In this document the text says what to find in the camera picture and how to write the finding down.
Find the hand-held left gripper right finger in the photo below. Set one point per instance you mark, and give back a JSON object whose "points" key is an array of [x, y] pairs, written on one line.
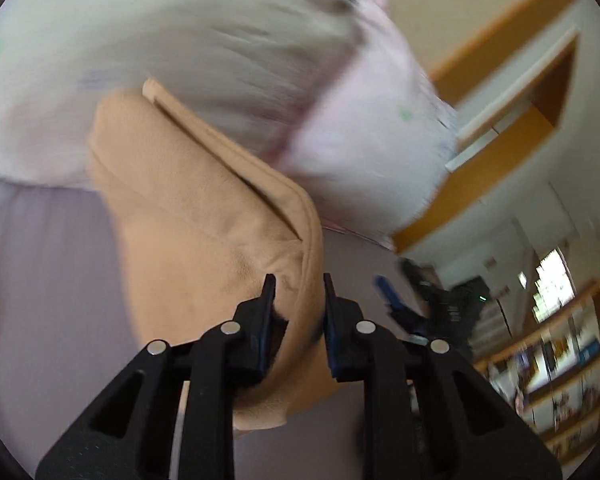
{"points": [[329, 346]]}

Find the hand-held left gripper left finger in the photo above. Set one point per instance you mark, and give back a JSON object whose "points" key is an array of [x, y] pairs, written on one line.
{"points": [[265, 342]]}

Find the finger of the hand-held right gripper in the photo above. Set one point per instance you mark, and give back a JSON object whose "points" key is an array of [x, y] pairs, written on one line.
{"points": [[389, 294]]}

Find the tan fleece garment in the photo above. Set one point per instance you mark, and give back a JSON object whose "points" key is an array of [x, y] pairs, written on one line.
{"points": [[195, 210]]}

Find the bright window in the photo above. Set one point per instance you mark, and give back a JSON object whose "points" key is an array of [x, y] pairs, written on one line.
{"points": [[552, 285]]}

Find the wooden bookshelf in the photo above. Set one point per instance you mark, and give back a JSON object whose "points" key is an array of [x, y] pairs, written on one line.
{"points": [[555, 365]]}

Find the orange wooden panel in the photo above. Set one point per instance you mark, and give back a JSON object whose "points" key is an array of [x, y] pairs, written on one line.
{"points": [[500, 160]]}

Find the pale floral quilt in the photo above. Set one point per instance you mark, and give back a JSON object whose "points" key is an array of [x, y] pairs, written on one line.
{"points": [[190, 45]]}

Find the orange wooden wall trim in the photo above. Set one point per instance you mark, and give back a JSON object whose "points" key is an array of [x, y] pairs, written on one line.
{"points": [[505, 27]]}

